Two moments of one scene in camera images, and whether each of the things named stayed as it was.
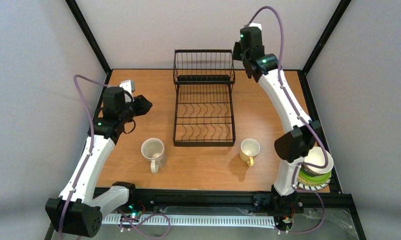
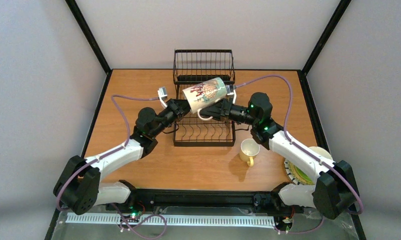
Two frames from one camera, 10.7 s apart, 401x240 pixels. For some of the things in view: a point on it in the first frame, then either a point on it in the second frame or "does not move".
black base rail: x=237 y=200 does not move
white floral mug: x=153 y=149 -> x=198 y=96
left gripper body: x=142 y=105 -> x=178 y=108
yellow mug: x=249 y=148 does not move
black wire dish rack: x=203 y=112 does not move
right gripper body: x=237 y=51 -> x=224 y=107
